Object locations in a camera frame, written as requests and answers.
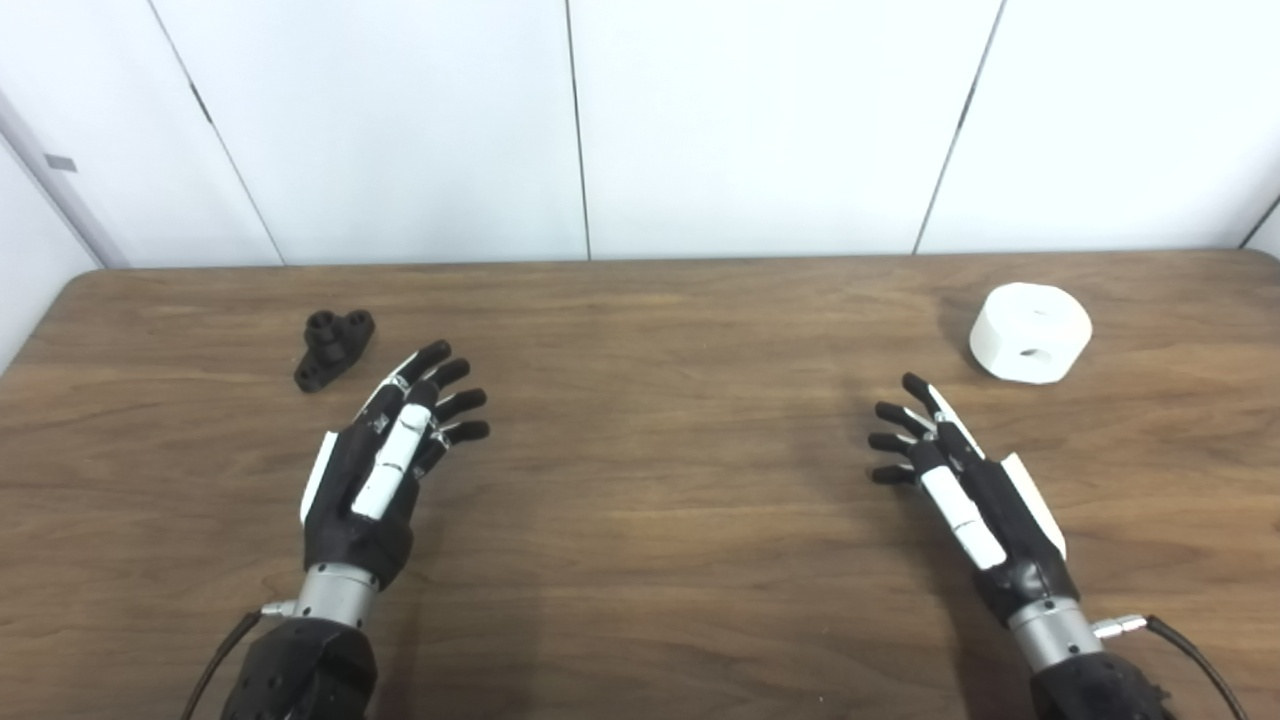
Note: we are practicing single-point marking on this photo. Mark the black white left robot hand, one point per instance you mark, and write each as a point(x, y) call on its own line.
point(345, 500)

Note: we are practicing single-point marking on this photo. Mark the round white plastic piece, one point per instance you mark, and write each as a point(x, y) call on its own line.
point(1010, 325)

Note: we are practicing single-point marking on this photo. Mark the black flanged holder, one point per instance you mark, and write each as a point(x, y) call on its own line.
point(330, 350)

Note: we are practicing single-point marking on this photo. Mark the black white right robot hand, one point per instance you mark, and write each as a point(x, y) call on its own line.
point(1005, 510)

